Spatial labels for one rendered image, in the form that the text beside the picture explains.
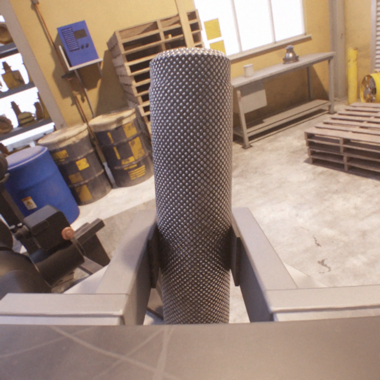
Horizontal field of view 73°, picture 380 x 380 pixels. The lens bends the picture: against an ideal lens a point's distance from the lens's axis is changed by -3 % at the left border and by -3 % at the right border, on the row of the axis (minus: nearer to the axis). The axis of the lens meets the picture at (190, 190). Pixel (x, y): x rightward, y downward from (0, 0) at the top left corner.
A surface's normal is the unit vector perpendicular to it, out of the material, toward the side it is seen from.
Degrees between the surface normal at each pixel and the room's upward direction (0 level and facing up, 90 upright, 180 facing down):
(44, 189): 90
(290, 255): 0
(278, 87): 90
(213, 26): 90
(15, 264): 51
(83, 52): 90
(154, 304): 0
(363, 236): 0
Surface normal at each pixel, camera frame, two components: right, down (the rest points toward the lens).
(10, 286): -0.09, -0.88
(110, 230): 0.34, 0.38
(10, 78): 0.02, 0.48
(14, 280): 0.10, -0.95
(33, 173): 0.73, 0.15
